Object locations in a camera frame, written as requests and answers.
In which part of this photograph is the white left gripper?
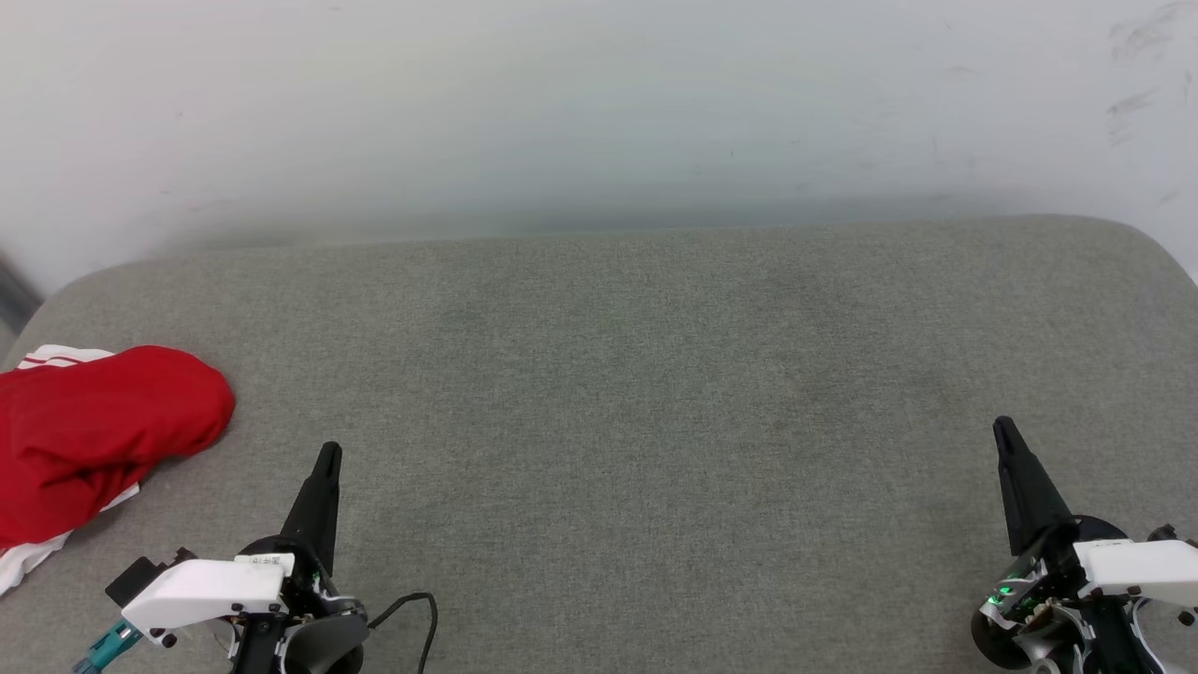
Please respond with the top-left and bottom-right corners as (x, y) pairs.
(122, 442), (343, 674)

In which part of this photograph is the teal left camera connector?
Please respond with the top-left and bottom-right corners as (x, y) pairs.
(73, 620), (143, 674)

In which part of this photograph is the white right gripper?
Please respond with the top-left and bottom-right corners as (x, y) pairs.
(980, 416), (1198, 628)

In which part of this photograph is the red and white shirt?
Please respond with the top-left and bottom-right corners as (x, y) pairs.
(0, 344), (237, 597)

